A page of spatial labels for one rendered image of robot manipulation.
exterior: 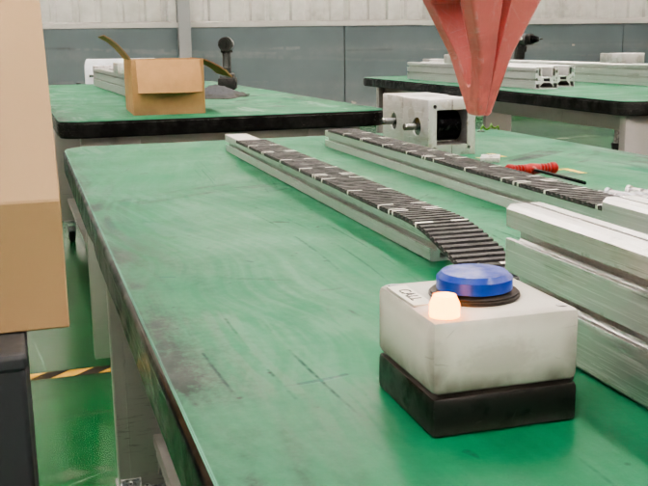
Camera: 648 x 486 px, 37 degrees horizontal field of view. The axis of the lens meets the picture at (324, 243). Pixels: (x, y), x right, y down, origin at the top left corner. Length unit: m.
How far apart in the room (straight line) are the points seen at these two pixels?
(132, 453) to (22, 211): 1.33
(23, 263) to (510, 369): 0.35
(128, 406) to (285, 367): 1.36
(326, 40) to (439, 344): 11.62
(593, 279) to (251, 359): 0.21
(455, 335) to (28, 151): 0.36
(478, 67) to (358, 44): 11.72
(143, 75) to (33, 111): 1.98
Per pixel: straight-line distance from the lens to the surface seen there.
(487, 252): 0.79
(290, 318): 0.68
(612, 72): 4.25
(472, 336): 0.47
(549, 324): 0.49
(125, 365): 1.90
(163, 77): 2.70
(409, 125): 1.65
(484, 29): 0.47
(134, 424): 1.94
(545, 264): 0.61
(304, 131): 2.78
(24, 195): 0.68
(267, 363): 0.59
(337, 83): 12.12
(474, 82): 0.49
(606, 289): 0.55
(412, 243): 0.89
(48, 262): 0.68
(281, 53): 11.90
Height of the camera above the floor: 0.97
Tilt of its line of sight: 12 degrees down
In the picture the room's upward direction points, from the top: 1 degrees counter-clockwise
